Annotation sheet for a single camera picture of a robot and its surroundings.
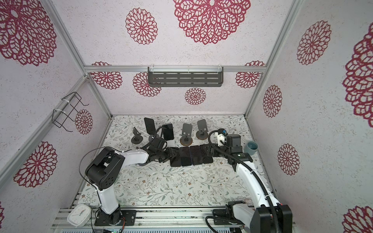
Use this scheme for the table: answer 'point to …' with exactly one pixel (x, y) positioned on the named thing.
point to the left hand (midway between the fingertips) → (175, 157)
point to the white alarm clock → (79, 215)
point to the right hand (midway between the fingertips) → (209, 145)
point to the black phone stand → (137, 138)
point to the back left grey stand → (156, 140)
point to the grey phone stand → (141, 164)
